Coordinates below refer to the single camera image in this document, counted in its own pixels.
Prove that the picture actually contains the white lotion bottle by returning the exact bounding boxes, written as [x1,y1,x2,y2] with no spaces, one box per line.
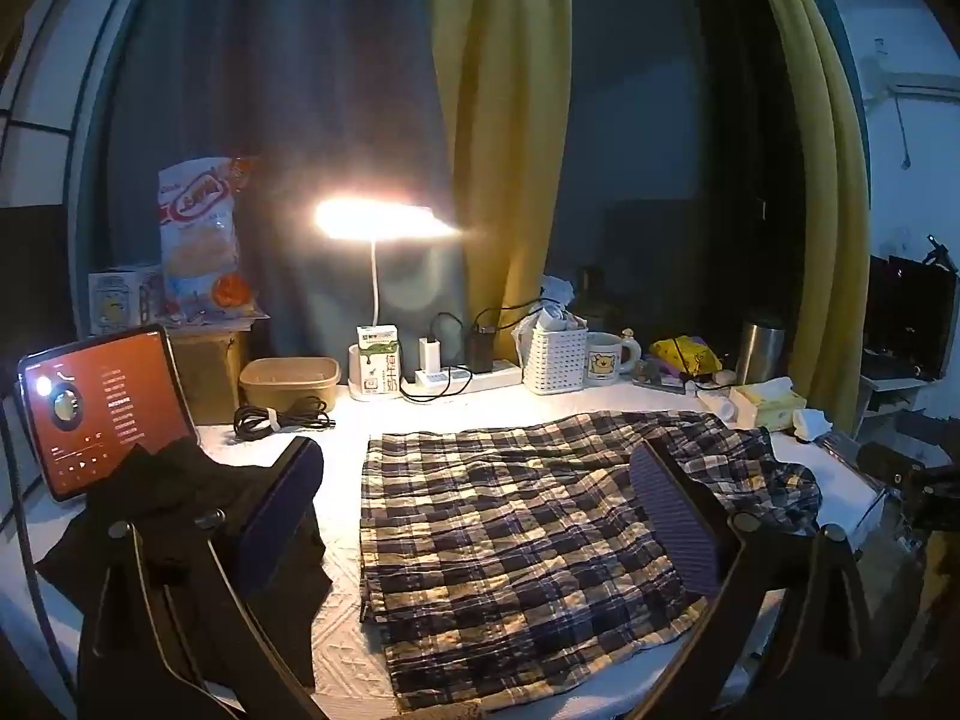
[697,388,740,421]

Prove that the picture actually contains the black cloth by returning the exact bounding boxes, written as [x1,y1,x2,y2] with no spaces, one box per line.
[36,436,335,691]

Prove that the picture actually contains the small white printed box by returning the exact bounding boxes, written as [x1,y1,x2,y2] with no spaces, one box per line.
[88,266,167,337]

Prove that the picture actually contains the white air conditioner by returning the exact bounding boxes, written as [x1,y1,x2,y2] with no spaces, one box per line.
[862,52,960,102]

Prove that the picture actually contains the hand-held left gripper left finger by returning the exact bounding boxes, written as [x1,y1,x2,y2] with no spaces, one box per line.
[79,435,325,720]

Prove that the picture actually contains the white crumpled cloth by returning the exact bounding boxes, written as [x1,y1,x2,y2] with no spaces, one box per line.
[793,407,833,442]

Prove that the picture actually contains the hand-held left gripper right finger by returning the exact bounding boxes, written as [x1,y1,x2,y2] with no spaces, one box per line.
[630,436,878,720]

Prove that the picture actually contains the yellow curtain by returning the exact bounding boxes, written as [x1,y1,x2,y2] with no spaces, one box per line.
[739,0,871,432]
[427,0,572,368]

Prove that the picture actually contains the cardboard box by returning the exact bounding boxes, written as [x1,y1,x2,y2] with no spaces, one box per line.
[166,326,252,425]

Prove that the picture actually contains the coiled black cable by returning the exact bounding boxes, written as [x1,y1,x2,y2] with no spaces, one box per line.
[232,397,336,442]

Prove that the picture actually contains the white plastic basket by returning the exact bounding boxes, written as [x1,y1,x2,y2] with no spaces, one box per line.
[521,322,590,396]

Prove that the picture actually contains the green white drink carton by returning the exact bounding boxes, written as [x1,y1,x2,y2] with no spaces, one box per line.
[355,324,404,398]

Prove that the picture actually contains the white desk lamp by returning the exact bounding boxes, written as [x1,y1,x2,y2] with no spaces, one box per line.
[313,197,458,397]

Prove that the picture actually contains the brown plastic basin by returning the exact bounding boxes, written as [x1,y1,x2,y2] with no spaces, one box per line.
[238,357,342,413]

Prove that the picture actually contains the white orange snack bag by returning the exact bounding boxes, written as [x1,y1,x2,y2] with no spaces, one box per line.
[156,156,256,316]

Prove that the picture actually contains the yellow snack packet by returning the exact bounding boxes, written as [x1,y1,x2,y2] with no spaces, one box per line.
[649,336,722,380]

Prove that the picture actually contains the yellow green tissue pack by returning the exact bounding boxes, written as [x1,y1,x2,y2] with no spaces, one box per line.
[729,377,809,432]

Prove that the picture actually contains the white power strip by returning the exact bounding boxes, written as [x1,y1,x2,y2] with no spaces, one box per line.
[401,361,522,395]

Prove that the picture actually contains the blue grey curtain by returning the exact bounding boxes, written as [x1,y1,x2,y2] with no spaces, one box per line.
[105,0,556,391]

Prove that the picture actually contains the tablet with red screen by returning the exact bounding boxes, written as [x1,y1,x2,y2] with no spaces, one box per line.
[16,325,200,503]

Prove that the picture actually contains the dark power adapter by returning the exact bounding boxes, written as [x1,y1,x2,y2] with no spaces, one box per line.
[465,324,497,374]

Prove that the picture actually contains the plaid flannel shirt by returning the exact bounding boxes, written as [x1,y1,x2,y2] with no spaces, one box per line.
[358,409,824,717]

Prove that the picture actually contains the dark metal object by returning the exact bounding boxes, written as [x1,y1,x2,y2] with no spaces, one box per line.
[855,441,960,541]

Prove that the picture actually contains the steel tumbler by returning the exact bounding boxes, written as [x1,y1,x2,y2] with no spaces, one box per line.
[735,319,785,387]

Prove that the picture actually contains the white textured table cover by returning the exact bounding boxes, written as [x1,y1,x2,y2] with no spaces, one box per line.
[0,375,886,720]

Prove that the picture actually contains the white bear mug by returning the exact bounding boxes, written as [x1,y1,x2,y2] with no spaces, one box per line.
[585,330,644,383]

